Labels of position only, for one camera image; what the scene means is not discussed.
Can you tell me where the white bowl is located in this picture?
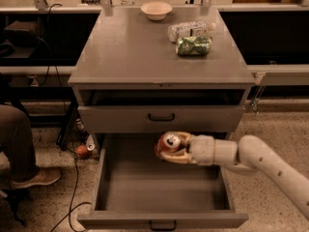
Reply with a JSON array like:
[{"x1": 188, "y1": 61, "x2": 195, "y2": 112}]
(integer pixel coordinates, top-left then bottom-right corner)
[{"x1": 141, "y1": 2, "x2": 173, "y2": 21}]

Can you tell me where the open grey middle drawer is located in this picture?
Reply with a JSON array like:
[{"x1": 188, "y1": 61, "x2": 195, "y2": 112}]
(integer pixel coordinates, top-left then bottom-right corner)
[{"x1": 77, "y1": 133, "x2": 248, "y2": 231}]

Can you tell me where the red coke can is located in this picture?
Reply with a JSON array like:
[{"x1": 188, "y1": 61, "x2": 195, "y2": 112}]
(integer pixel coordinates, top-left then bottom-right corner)
[{"x1": 154, "y1": 131, "x2": 181, "y2": 159}]

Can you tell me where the black floor cable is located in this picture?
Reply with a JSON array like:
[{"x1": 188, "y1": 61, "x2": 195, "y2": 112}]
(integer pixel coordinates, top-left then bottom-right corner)
[{"x1": 49, "y1": 152, "x2": 93, "y2": 232}]

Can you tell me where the grey top drawer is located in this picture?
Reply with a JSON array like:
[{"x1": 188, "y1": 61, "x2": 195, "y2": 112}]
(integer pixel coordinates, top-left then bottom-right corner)
[{"x1": 79, "y1": 89, "x2": 244, "y2": 133}]

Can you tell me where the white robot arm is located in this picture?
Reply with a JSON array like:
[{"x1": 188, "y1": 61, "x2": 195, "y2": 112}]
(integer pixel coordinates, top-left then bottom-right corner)
[{"x1": 154, "y1": 131, "x2": 309, "y2": 218}]

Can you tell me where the tan shoe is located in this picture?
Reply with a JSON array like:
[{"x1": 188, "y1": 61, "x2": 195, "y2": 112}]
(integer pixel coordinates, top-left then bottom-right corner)
[{"x1": 10, "y1": 167, "x2": 62, "y2": 189}]

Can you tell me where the green soda can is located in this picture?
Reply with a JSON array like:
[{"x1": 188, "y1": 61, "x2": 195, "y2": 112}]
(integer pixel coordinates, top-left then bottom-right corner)
[{"x1": 176, "y1": 37, "x2": 212, "y2": 56}]

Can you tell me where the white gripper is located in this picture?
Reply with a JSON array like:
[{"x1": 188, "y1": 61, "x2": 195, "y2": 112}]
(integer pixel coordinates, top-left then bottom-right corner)
[{"x1": 159, "y1": 131, "x2": 238, "y2": 166}]

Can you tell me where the person's leg in trousers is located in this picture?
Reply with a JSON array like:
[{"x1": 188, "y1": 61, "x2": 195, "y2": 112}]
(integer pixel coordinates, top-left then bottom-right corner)
[{"x1": 0, "y1": 105, "x2": 40, "y2": 183}]

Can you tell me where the grey drawer cabinet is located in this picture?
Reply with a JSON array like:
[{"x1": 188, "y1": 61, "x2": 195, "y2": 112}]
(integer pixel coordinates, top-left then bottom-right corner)
[{"x1": 69, "y1": 7, "x2": 254, "y2": 138}]

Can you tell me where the orange object on floor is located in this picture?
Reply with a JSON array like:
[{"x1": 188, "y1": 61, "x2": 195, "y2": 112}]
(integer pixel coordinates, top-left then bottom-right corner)
[{"x1": 75, "y1": 144, "x2": 95, "y2": 159}]

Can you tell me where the black chair base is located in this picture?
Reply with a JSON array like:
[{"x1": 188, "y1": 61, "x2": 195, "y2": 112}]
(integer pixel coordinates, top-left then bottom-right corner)
[{"x1": 0, "y1": 188, "x2": 30, "y2": 226}]

